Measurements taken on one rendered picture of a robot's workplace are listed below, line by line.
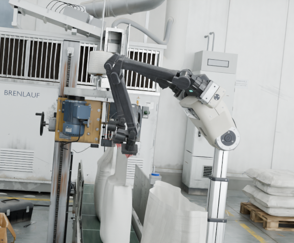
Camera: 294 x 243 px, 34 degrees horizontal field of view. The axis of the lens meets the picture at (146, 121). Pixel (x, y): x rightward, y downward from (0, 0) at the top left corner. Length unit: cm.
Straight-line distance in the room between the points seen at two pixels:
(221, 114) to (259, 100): 530
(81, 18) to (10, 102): 139
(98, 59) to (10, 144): 320
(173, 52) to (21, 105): 216
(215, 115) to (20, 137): 387
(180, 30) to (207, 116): 402
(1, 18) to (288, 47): 455
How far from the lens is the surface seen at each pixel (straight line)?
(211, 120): 280
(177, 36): 672
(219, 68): 726
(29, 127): 627
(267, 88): 816
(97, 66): 331
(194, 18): 785
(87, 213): 412
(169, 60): 668
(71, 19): 593
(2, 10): 723
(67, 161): 360
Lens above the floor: 141
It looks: 3 degrees down
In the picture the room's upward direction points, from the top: 5 degrees clockwise
